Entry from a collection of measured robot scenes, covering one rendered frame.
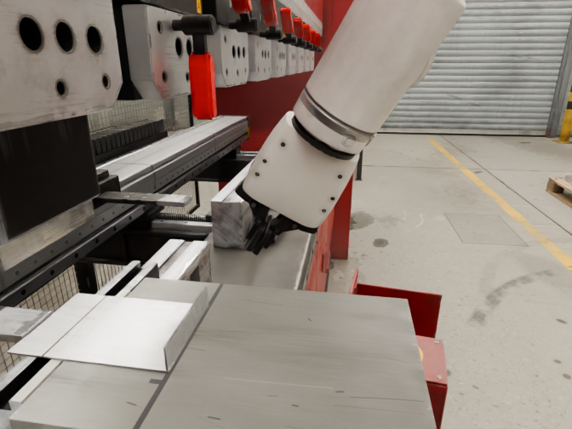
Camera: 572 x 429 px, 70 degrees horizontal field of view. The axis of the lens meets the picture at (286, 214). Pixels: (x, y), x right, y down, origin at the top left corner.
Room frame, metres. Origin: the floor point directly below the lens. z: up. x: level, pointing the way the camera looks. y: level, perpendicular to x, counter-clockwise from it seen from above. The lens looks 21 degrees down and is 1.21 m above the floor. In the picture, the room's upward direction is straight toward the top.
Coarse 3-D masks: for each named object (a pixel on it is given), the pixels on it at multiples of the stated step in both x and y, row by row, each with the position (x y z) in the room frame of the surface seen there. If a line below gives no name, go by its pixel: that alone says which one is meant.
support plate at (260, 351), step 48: (144, 288) 0.35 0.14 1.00; (192, 288) 0.35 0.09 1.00; (240, 288) 0.35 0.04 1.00; (240, 336) 0.27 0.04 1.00; (288, 336) 0.27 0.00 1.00; (336, 336) 0.27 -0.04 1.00; (384, 336) 0.27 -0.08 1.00; (48, 384) 0.22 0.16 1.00; (96, 384) 0.22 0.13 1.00; (144, 384) 0.22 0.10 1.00; (192, 384) 0.22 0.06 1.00; (240, 384) 0.22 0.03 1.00; (288, 384) 0.22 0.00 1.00; (336, 384) 0.22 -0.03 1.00; (384, 384) 0.22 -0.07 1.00
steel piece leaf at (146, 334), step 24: (96, 312) 0.30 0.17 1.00; (120, 312) 0.30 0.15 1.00; (144, 312) 0.30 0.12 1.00; (168, 312) 0.30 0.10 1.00; (192, 312) 0.28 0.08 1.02; (72, 336) 0.27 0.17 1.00; (96, 336) 0.27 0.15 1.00; (120, 336) 0.27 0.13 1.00; (144, 336) 0.27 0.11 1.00; (168, 336) 0.27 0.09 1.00; (72, 360) 0.24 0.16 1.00; (96, 360) 0.24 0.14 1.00; (120, 360) 0.24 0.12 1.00; (144, 360) 0.24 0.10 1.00; (168, 360) 0.23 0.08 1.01
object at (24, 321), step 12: (0, 312) 0.30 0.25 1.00; (12, 312) 0.30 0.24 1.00; (24, 312) 0.30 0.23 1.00; (36, 312) 0.30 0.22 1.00; (48, 312) 0.30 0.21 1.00; (0, 324) 0.28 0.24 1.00; (12, 324) 0.28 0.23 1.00; (24, 324) 0.28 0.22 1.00; (36, 324) 0.28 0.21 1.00; (0, 336) 0.27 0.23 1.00; (12, 336) 0.27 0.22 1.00; (24, 336) 0.27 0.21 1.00
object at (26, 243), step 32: (32, 128) 0.27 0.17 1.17; (64, 128) 0.30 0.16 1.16; (0, 160) 0.24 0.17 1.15; (32, 160) 0.27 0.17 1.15; (64, 160) 0.30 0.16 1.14; (0, 192) 0.24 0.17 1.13; (32, 192) 0.26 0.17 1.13; (64, 192) 0.29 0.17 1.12; (96, 192) 0.33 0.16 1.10; (0, 224) 0.23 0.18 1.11; (32, 224) 0.25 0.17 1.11; (64, 224) 0.29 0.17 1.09; (0, 256) 0.23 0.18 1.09
